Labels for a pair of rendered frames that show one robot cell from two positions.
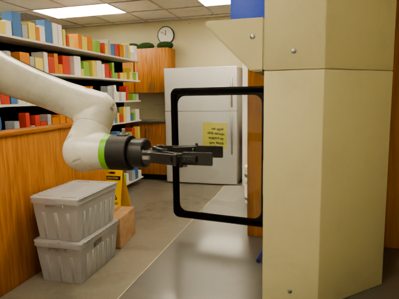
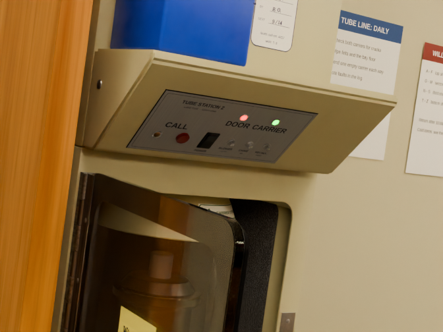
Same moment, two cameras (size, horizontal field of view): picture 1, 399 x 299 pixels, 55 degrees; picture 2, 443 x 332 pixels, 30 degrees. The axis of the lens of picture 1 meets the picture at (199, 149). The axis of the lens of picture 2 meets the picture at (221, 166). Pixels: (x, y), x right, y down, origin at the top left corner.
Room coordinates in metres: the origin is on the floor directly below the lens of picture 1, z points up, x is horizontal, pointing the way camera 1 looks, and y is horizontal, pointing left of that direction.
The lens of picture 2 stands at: (1.61, 0.41, 1.45)
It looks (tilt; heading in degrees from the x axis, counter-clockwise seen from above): 3 degrees down; 218
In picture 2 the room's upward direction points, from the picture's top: 8 degrees clockwise
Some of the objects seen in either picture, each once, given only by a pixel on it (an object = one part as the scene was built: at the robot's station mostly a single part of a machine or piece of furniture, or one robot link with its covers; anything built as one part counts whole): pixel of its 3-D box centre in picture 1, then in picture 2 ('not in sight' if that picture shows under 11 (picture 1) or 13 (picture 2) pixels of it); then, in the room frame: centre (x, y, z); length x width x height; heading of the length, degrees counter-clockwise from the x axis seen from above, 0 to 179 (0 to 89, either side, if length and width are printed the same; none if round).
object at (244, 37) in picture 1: (247, 54); (248, 120); (0.91, -0.11, 1.46); 0.32 x 0.12 x 0.10; 164
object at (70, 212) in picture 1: (78, 208); not in sight; (2.96, 0.97, 0.49); 0.60 x 0.42 x 0.33; 164
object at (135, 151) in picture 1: (149, 153); not in sight; (0.96, 0.13, 1.22); 0.09 x 0.08 x 0.07; 75
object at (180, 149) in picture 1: (177, 151); not in sight; (0.98, 0.06, 1.22); 0.11 x 0.01 x 0.04; 108
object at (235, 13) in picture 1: (253, 19); (182, 12); (1.01, -0.14, 1.56); 0.10 x 0.10 x 0.09; 74
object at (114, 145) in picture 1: (123, 150); not in sight; (0.98, 0.20, 1.23); 0.09 x 0.06 x 0.12; 165
